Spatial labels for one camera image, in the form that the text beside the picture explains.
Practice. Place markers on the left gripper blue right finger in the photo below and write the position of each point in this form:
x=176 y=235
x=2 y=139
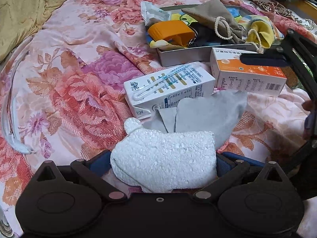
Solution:
x=224 y=165

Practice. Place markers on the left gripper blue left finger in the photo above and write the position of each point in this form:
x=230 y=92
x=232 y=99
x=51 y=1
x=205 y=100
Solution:
x=100 y=164

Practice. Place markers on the yellow striped drawstring pouch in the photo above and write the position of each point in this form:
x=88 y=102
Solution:
x=260 y=32

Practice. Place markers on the grey face mask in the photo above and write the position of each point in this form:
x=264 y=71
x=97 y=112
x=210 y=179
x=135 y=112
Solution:
x=219 y=113

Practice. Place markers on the grey drawstring pouch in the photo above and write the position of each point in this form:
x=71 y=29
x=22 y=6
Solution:
x=214 y=15

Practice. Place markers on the blue white plastic packet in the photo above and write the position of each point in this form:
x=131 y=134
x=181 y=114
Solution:
x=152 y=14

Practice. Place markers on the person right hand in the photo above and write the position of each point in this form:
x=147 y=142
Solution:
x=307 y=106

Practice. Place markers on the bag of green paper stars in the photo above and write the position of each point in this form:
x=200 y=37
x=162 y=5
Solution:
x=292 y=80

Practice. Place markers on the gold brocade bedsheet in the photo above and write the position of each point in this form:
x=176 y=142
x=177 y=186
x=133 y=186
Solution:
x=263 y=6

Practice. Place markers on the orange white medicine box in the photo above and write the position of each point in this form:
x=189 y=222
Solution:
x=230 y=73

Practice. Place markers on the pink floral quilt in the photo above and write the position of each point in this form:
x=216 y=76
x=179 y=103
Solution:
x=62 y=89

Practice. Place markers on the beige dotted blanket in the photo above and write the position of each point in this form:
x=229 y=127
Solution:
x=22 y=18

